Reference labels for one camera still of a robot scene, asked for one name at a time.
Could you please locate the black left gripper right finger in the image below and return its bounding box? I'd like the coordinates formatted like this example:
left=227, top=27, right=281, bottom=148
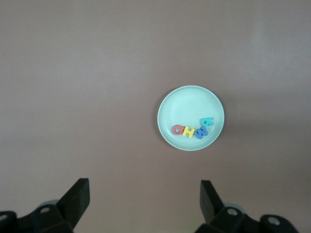
left=200, top=180, right=299, bottom=233

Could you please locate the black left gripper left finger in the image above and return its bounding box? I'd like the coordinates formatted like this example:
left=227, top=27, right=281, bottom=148
left=0, top=178, right=90, bottom=233

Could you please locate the blue capital letter W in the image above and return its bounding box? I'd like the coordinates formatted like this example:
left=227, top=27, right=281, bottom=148
left=194, top=126, right=209, bottom=140

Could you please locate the yellow letter H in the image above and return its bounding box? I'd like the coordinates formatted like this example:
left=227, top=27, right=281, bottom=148
left=182, top=126, right=196, bottom=139

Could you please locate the teal letter R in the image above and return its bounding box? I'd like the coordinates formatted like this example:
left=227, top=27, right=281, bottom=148
left=199, top=117, right=215, bottom=127

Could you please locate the red letter Q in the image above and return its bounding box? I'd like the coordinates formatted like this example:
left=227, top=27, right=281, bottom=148
left=172, top=124, right=185, bottom=136

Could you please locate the green plate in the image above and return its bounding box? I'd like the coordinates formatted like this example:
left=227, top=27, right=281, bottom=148
left=157, top=85, right=225, bottom=151

